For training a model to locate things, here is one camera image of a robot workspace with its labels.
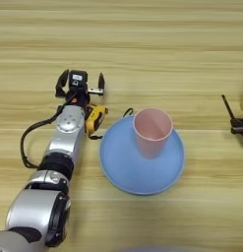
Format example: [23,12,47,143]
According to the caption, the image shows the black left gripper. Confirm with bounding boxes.
[55,69,105,107]

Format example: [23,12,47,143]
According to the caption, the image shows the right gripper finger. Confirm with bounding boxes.
[229,117,243,128]
[229,125,243,136]

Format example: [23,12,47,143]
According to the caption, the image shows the black tweezers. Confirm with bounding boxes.
[220,94,237,121]

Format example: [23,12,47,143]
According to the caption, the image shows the pink plastic cup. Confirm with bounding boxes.
[132,107,175,160]

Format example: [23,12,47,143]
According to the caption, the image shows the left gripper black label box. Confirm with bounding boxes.
[68,69,89,89]

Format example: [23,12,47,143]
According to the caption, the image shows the yellow black tape measure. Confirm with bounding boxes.
[84,103,109,141]

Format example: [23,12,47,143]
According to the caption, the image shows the blue round plate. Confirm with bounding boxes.
[98,114,186,196]

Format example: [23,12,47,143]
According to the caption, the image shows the black cord loop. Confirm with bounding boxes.
[122,107,135,118]

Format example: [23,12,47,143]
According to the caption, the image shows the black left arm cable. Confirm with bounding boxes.
[20,97,78,170]

